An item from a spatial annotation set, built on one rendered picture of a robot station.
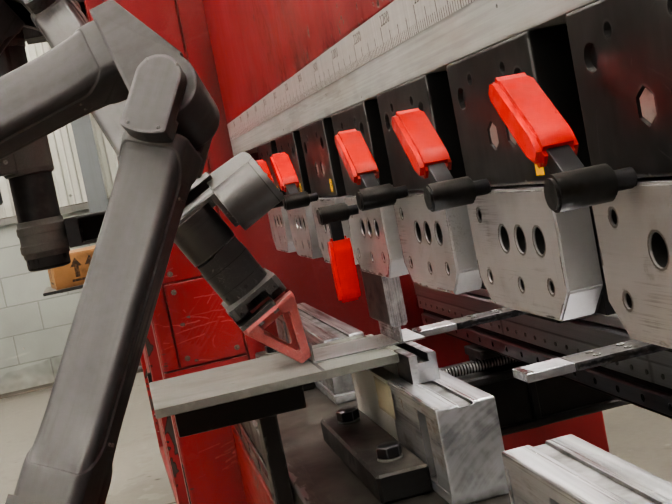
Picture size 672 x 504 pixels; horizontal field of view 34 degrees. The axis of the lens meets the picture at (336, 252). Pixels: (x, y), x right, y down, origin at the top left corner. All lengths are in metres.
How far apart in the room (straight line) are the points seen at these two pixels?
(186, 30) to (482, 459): 1.25
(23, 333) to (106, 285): 7.54
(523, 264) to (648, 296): 0.16
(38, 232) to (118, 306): 1.73
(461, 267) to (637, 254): 0.29
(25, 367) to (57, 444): 7.59
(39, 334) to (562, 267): 7.88
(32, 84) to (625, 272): 0.59
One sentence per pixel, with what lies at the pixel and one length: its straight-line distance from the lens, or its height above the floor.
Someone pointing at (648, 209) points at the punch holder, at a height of 1.16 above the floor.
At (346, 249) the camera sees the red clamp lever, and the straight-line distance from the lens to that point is 1.08.
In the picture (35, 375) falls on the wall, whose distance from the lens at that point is 8.47.
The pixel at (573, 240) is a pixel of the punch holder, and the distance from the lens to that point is 0.62.
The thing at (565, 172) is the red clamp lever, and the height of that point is 1.19.
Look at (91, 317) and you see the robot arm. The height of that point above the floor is 1.13.
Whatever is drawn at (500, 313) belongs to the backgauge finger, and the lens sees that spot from 1.29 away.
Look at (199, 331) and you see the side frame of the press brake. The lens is 2.09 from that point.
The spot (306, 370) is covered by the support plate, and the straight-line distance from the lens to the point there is 1.18.
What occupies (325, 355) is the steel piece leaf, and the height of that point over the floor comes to 1.00.
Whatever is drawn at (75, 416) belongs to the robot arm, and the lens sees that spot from 0.88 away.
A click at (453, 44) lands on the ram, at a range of 0.74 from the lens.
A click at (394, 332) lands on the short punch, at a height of 1.01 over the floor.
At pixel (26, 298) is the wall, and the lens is 8.41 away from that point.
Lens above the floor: 1.21
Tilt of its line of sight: 4 degrees down
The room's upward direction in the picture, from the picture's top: 11 degrees counter-clockwise
